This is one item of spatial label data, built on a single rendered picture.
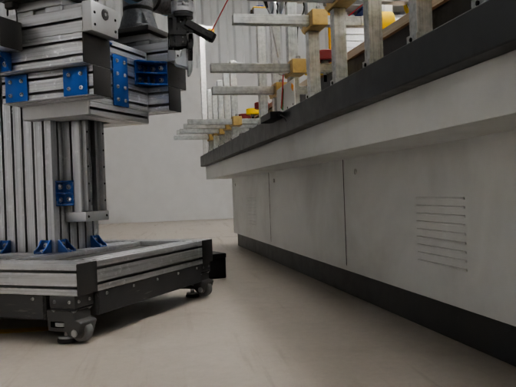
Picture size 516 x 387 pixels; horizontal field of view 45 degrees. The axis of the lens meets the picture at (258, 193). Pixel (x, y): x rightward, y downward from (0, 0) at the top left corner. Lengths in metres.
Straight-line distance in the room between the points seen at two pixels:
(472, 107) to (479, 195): 0.41
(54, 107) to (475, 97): 1.43
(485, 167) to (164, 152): 8.63
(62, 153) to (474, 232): 1.41
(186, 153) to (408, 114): 8.63
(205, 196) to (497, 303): 8.60
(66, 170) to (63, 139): 0.11
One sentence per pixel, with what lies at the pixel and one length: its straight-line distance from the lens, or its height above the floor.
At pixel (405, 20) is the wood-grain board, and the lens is 1.90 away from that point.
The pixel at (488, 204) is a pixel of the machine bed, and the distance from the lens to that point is 1.52.
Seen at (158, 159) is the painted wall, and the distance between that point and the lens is 9.93.
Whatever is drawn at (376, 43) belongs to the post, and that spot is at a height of 0.76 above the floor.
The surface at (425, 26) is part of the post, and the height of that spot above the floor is 0.74.
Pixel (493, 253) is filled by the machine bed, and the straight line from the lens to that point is 1.52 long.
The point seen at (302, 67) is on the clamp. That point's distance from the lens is 2.23.
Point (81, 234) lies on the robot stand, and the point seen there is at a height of 0.28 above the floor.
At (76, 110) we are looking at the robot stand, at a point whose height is 0.70.
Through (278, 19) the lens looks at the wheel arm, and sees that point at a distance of 2.02.
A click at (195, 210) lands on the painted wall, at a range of 9.93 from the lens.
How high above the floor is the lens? 0.41
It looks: level
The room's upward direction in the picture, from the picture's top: 2 degrees counter-clockwise
